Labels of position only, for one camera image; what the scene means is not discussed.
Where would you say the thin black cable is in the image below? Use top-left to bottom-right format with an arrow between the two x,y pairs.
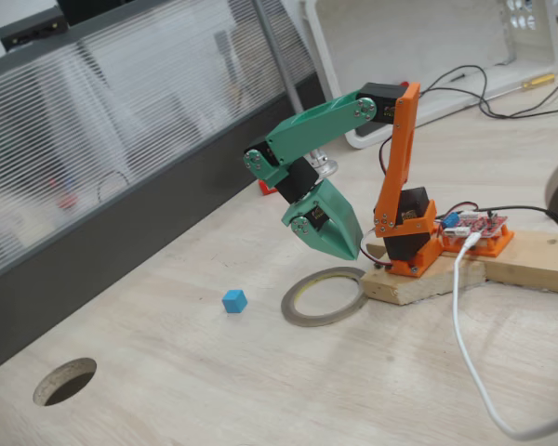
418,64 -> 558,120
422,76 -> 558,120

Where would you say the small blue cube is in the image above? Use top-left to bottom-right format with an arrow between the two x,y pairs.
221,288 -> 248,315

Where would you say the small black electronics box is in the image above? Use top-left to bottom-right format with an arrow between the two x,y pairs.
0,5 -> 69,51

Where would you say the long light wooden plank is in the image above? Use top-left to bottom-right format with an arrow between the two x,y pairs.
365,230 -> 558,297

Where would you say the grey ring of tape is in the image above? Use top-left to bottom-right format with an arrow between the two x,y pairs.
280,266 -> 369,328

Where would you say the red white black servo wire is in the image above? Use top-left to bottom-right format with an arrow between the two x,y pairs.
358,230 -> 394,269

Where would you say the white USB cable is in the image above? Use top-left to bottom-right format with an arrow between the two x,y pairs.
451,231 -> 558,441

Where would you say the red controller circuit board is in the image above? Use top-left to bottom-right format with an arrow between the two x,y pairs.
440,209 -> 511,241

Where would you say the black power cable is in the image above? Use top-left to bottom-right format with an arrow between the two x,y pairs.
476,205 -> 558,236

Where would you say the yellow handled screwdriver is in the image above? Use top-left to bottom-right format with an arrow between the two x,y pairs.
485,72 -> 557,101

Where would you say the silver metal pole with base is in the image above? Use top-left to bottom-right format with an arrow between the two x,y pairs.
253,0 -> 339,181

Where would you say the orange printed board mount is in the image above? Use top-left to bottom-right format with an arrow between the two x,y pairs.
439,222 -> 515,258

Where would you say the frosted grey-framed desk partition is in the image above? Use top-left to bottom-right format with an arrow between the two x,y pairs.
0,0 -> 329,380

